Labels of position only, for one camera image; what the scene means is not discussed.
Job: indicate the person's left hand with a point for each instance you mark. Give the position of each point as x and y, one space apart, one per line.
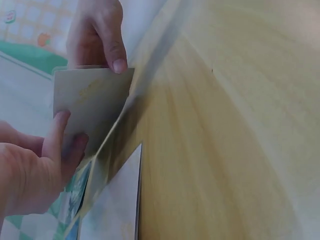
27 177

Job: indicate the person's right fingers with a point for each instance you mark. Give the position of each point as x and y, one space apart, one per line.
77 53

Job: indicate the person's right hand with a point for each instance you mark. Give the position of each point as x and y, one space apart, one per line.
107 22

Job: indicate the person's right thumb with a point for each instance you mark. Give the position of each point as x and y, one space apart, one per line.
115 50

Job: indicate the blue-green printed card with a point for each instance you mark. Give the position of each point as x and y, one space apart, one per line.
80 191

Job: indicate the plain pale gray card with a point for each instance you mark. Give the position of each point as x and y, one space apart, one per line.
95 100

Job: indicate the white card with dark edge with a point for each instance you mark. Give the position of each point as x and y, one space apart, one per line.
117 195

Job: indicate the person's left fingers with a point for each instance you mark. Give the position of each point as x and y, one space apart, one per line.
55 140

